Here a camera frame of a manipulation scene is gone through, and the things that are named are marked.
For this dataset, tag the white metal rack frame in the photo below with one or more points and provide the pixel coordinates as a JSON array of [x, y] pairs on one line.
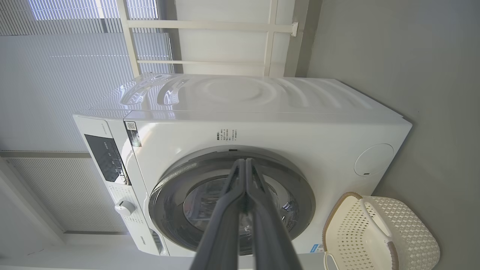
[[210, 25]]

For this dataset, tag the cream plastic laundry basket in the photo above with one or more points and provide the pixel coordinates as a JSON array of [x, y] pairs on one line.
[[352, 232]]

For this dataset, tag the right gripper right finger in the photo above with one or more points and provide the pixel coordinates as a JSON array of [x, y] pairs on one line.
[[266, 232]]

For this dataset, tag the white washer control knob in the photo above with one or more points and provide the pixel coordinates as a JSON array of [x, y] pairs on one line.
[[125, 208]]

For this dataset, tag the white window blind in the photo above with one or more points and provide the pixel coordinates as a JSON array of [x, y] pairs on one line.
[[56, 86], [63, 195]]

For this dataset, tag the small printed text sticker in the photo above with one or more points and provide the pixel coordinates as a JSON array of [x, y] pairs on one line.
[[225, 135]]

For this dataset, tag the black washer display panel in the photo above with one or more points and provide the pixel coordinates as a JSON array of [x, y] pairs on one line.
[[107, 159]]

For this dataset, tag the blue energy label sticker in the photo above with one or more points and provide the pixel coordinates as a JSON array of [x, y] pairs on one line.
[[316, 248]]

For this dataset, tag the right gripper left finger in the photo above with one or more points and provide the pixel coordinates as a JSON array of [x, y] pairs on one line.
[[225, 225]]

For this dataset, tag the white front-load washing machine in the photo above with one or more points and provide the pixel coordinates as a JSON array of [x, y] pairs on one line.
[[262, 112]]

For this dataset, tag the round white filter cover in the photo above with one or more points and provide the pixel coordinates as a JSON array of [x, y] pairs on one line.
[[374, 160]]

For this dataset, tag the QR code sticker strip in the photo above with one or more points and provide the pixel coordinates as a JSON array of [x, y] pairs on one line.
[[133, 134]]

